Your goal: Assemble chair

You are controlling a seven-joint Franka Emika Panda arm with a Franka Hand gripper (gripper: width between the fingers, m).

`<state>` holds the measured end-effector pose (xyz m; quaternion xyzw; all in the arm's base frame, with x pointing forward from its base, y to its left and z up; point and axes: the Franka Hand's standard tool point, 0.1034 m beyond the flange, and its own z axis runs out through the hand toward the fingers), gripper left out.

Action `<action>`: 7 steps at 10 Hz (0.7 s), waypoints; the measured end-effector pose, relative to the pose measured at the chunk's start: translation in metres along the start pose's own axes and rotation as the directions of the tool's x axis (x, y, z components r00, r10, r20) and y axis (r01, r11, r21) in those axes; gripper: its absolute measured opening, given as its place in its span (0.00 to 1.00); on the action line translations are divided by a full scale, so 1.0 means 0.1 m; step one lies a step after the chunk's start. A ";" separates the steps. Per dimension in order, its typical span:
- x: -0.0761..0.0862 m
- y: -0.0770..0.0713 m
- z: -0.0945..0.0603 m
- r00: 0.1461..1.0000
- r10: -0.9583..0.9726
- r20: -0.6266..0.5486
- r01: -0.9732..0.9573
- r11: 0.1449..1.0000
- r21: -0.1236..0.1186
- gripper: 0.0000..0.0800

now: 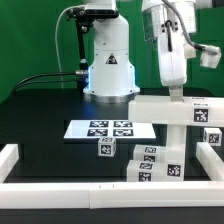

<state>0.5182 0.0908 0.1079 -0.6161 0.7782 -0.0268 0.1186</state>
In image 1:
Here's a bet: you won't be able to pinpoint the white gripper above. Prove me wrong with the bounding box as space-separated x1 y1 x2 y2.
157 20 187 102

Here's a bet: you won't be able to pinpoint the white chair back frame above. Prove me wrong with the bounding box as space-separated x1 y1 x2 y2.
128 95 224 127

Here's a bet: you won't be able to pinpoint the white tagged cube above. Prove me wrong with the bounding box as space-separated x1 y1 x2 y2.
203 128 222 146
98 136 116 157

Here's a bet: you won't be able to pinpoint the white seat block with pegs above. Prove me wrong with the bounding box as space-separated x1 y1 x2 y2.
165 125 187 181

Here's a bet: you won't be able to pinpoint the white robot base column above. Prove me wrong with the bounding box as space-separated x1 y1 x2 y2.
83 0 141 104

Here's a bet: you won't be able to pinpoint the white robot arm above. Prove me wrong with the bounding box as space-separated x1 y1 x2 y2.
142 0 224 101

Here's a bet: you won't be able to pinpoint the white chair seat plate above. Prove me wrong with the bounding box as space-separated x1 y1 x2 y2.
64 120 156 140

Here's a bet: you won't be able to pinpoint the white right barrier rail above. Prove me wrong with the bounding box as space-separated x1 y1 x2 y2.
196 142 224 181

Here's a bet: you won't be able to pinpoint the white barrier rail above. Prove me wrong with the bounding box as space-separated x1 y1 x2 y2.
196 142 224 181
0 144 19 184
0 181 224 209

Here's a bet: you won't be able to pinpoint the black cables on table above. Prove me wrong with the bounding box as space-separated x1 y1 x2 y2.
11 70 84 96

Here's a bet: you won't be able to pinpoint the black camera on stand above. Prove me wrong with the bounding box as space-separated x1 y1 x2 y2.
65 2 119 20

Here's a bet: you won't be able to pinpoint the grey camera cable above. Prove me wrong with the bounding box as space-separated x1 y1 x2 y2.
54 4 81 89

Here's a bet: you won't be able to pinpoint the white front barrier rail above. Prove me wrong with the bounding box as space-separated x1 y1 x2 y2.
0 181 224 209

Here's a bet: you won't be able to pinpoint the white left barrier rail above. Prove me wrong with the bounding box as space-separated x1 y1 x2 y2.
0 144 19 184

